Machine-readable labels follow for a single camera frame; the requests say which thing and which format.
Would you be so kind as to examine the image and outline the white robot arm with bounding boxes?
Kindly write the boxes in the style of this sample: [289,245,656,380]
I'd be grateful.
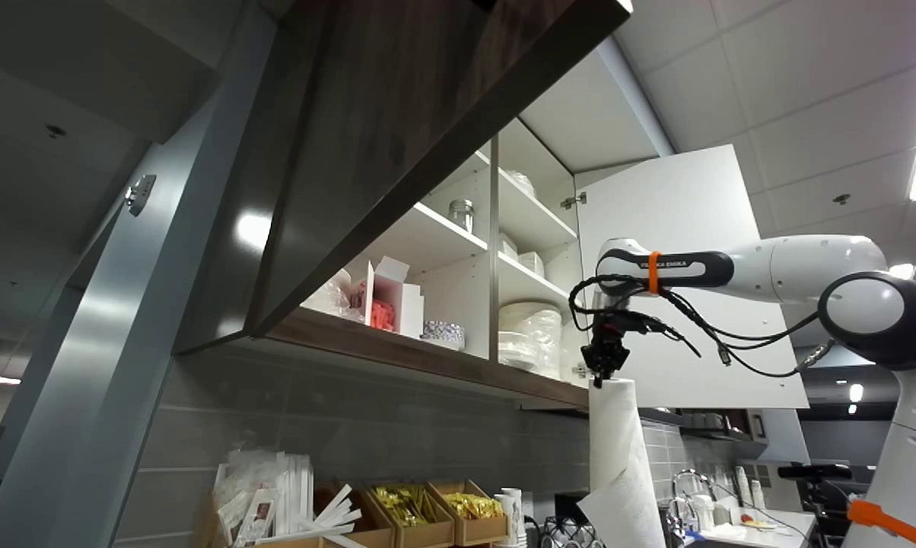
[570,235,916,548]

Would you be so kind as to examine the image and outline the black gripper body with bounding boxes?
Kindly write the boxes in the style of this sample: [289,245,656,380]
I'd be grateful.
[582,314,629,379]

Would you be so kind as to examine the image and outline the white cabinet door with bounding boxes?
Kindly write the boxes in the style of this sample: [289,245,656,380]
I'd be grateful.
[572,143,812,411]

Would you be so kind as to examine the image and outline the white upper cabinet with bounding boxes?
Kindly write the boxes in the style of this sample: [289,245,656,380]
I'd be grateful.
[178,0,634,409]

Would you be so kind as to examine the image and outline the white plastic utensils bundle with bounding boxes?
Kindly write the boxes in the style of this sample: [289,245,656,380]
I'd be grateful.
[204,450,361,548]

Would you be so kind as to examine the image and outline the white plates on shelf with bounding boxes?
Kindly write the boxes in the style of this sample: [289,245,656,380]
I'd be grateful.
[499,301,564,379]

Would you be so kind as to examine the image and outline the white paper towel roll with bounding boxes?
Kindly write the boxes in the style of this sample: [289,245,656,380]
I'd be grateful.
[577,380,666,548]

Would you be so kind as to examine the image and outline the white and red box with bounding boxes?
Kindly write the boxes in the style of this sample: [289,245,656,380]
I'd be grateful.
[361,255,423,338]

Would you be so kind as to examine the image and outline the wooden condiment organizer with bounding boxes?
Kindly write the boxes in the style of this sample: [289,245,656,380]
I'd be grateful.
[195,482,512,548]

